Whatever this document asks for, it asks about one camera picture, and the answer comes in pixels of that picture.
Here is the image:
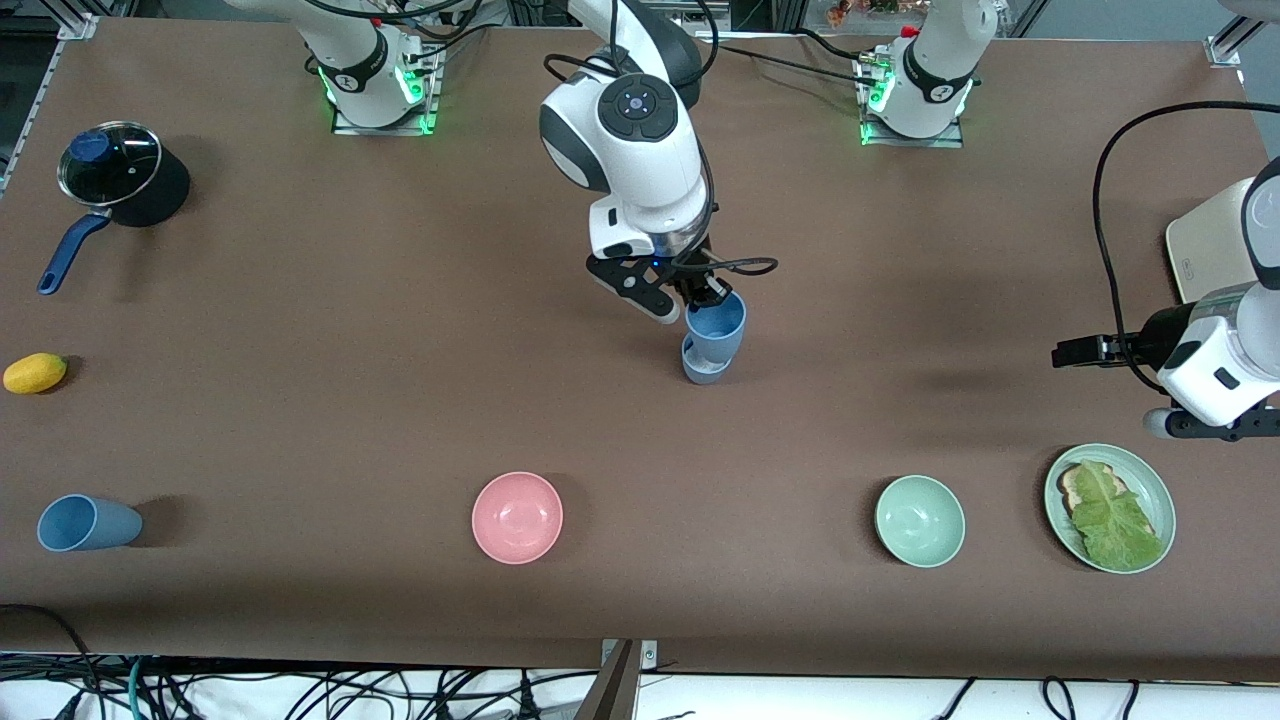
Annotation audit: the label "glass lid with blue knob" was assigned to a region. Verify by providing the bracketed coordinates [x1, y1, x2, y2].
[57, 121, 163, 208]

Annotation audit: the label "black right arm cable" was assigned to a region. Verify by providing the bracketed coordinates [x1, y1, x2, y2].
[543, 0, 779, 291]

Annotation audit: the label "black pot with blue handle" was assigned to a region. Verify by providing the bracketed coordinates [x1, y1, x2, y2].
[37, 120, 191, 296]

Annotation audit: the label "green lettuce leaf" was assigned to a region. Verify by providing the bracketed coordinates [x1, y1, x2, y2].
[1070, 460, 1166, 571]

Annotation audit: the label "mint green bowl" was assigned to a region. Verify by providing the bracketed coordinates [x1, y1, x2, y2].
[875, 474, 967, 569]

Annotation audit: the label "black cable on table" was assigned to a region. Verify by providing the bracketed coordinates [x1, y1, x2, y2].
[700, 40, 881, 91]

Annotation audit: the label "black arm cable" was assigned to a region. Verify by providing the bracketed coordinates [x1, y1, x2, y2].
[543, 0, 779, 291]
[1092, 100, 1280, 401]

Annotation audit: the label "green ribbed plate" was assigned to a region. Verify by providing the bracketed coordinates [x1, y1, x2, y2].
[1044, 443, 1177, 575]

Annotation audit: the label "dark metal bar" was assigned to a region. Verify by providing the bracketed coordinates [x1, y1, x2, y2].
[575, 640, 641, 720]

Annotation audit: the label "blue plastic cup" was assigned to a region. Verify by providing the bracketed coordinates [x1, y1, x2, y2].
[681, 335, 738, 387]
[37, 494, 144, 553]
[685, 290, 748, 367]

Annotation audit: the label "colourful toy items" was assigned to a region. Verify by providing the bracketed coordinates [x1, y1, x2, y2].
[825, 0, 906, 26]

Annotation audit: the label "yellow lemon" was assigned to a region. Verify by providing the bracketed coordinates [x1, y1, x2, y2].
[3, 352, 69, 395]

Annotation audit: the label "cream white toaster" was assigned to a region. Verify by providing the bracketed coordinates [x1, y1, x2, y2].
[1165, 175, 1261, 306]

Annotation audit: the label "aluminium frame corner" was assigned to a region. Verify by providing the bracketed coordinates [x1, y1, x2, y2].
[1205, 20, 1251, 66]
[0, 0, 101, 191]

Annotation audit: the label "toasted bread slice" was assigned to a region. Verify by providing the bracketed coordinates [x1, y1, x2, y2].
[1057, 462, 1156, 536]

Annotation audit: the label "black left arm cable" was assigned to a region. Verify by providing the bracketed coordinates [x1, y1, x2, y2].
[1092, 100, 1280, 401]

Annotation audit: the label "pink bowl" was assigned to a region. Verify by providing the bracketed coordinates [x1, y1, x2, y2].
[471, 471, 565, 566]

